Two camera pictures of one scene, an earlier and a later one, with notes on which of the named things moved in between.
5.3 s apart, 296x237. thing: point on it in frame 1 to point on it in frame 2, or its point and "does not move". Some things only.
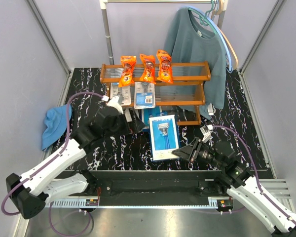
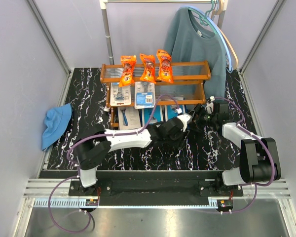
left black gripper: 136,126 to 182,135
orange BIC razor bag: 148,76 does not move
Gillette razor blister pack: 144,95 does not move
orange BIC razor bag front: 128,63 does not move
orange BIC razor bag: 166,75 does not move
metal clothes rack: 103,5 does not move
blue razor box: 165,136 to 165,112
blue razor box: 149,113 does not move
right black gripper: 186,152 to 197,126
